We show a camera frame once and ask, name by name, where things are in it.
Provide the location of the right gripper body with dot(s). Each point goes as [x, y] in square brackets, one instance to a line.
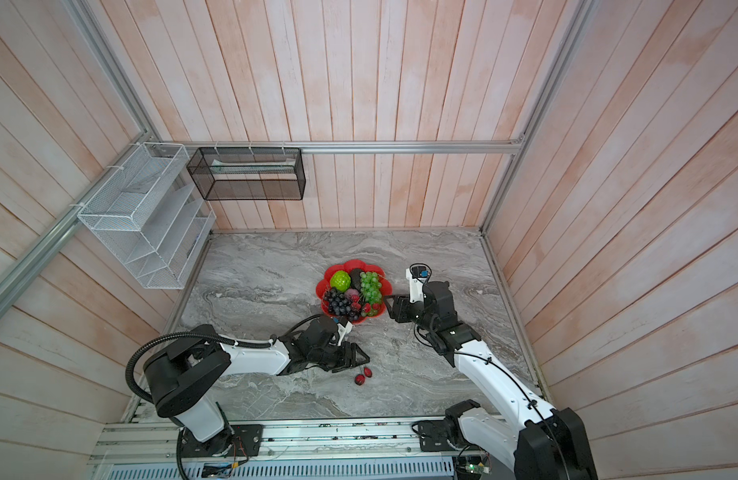
[427, 322]

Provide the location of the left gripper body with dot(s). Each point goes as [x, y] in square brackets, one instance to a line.
[331, 356]

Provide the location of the red cherry cluster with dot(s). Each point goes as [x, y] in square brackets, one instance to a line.
[365, 374]

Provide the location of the green grape bunch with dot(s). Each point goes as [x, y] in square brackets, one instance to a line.
[370, 284]

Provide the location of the black grape bunch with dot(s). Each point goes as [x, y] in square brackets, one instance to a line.
[336, 304]

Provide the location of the purple fig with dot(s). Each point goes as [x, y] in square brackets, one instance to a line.
[354, 296]

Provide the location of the dark avocado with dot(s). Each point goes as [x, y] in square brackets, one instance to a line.
[357, 276]

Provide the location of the green custard apple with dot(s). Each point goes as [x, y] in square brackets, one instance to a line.
[341, 281]

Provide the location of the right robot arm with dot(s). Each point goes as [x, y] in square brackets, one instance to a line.
[530, 436]

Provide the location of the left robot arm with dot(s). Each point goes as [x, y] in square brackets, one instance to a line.
[175, 372]

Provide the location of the red flower-shaped fruit bowl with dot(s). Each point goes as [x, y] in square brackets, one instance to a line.
[324, 284]

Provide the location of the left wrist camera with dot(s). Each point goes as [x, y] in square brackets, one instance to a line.
[343, 330]

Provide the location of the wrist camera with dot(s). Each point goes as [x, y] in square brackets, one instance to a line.
[418, 274]
[343, 330]

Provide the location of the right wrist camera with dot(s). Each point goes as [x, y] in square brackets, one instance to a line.
[418, 274]

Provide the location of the aluminium mounting rail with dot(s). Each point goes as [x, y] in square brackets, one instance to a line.
[329, 439]

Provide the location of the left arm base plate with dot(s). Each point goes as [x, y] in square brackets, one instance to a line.
[238, 440]

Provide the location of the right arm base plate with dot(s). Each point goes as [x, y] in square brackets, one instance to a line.
[438, 435]

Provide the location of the aluminium frame bar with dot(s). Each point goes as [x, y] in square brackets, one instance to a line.
[373, 147]

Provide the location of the black wire mesh basket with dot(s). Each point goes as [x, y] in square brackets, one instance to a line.
[248, 173]

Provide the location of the white wire mesh shelf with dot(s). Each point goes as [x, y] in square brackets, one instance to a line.
[150, 217]

